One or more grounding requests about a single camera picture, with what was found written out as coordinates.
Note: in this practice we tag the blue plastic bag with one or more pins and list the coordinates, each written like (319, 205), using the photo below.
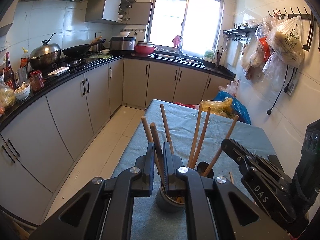
(237, 107)

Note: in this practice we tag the black wok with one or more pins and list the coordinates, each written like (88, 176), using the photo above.
(78, 51)

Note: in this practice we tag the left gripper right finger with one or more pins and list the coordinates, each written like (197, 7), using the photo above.
(215, 208)

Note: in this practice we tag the red jar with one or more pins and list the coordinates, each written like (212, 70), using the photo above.
(36, 80)

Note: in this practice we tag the faucet with pink cloth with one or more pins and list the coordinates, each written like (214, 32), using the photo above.
(178, 44)

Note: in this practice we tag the red basin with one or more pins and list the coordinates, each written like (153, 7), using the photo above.
(145, 50)

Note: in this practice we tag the food bags on counter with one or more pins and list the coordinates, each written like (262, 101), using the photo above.
(7, 97)

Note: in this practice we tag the black smartphone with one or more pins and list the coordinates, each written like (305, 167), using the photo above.
(275, 161)

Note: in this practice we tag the wooden chopstick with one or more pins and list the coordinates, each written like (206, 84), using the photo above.
(219, 151)
(166, 128)
(196, 132)
(149, 138)
(158, 152)
(231, 177)
(199, 146)

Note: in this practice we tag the hanging plastic bags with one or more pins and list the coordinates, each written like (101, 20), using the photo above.
(276, 45)

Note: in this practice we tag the dark utensil holder cup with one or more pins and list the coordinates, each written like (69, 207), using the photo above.
(166, 203)

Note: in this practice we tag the steel spoon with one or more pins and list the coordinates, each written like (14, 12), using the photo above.
(201, 168)

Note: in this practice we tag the steel pot with lid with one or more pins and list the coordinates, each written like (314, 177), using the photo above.
(45, 55)

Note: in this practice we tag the white bowl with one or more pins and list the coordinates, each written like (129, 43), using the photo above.
(22, 92)

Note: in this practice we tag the rice cooker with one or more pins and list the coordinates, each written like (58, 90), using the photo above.
(122, 43)

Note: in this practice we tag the yellow plastic bag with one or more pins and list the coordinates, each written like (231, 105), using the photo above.
(221, 108)

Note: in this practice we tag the wall rack shelf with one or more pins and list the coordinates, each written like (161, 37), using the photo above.
(240, 33)

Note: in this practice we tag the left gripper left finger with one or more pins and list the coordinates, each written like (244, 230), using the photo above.
(102, 209)

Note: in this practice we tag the red plastic bag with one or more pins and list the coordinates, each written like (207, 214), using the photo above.
(186, 105)

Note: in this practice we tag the sauce bottle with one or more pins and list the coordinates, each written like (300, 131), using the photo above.
(9, 75)

